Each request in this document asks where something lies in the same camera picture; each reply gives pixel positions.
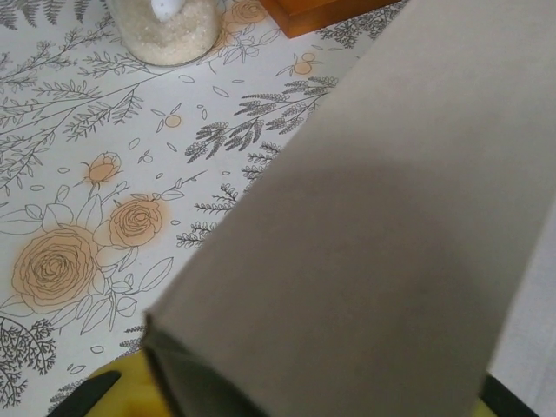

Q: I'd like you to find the glass jar with sugar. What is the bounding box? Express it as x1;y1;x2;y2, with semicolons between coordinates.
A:
110;0;225;67

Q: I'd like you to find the small white scoop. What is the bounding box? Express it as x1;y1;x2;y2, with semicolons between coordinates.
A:
149;0;186;21

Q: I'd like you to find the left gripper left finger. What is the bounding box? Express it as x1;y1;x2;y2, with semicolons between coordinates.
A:
47;354;175;417

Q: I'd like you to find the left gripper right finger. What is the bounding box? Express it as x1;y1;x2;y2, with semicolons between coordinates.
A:
471;375;539;417

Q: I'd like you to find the white paper box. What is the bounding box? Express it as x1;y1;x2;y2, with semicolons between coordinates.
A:
142;0;556;417

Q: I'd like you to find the gold wire glass holder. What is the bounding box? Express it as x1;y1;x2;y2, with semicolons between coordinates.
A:
259;0;407;40

